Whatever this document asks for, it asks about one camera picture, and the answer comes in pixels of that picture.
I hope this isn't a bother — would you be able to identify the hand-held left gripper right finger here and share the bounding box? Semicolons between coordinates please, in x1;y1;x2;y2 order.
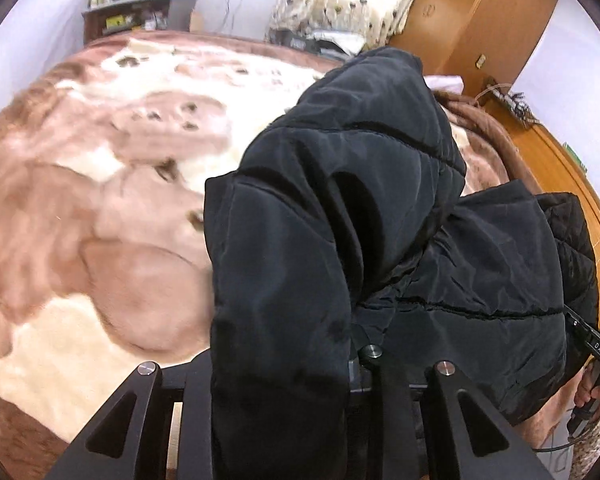
347;342;556;480

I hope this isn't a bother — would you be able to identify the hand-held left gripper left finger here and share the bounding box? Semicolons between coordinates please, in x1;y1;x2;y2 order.
45;351;216;480

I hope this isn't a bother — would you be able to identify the black hooded puffer jacket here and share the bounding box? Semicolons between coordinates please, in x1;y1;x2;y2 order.
204;46;600;480

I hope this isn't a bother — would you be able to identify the person's right hand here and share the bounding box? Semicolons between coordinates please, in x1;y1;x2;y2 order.
574;365;600;411

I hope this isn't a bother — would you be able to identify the brown printed plush blanket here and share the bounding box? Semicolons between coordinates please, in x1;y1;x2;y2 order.
0;30;581;480

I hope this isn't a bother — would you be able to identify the white pillow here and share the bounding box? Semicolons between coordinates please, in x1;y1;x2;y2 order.
425;75;466;92

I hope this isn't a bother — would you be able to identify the wooden wardrobe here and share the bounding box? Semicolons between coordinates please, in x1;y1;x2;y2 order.
387;0;561;97

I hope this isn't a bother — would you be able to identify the grey folded cloth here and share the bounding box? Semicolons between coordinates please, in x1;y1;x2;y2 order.
270;29;376;57

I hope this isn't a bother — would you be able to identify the cluttered storage shelf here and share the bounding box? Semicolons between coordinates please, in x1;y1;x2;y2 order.
82;0;201;43

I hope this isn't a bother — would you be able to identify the black cable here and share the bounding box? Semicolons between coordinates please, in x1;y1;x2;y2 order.
530;400;600;456

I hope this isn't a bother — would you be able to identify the wooden bed frame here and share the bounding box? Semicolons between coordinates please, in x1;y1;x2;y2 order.
485;94;600;281

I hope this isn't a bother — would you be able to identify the power strip with cables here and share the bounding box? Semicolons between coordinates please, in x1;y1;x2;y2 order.
475;77;539;127

